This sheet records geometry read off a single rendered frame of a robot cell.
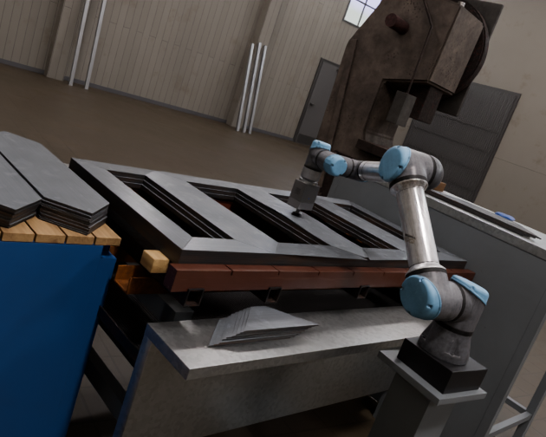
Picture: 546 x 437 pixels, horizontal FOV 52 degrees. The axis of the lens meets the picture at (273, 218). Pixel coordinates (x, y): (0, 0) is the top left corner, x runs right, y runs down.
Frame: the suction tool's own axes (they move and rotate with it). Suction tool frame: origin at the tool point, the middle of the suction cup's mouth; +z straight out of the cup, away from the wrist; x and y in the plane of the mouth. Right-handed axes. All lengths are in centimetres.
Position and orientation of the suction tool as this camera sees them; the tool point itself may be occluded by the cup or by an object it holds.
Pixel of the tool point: (295, 218)
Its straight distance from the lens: 222.1
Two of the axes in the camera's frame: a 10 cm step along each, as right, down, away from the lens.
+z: -3.2, 9.2, 2.3
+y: -6.9, -0.6, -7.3
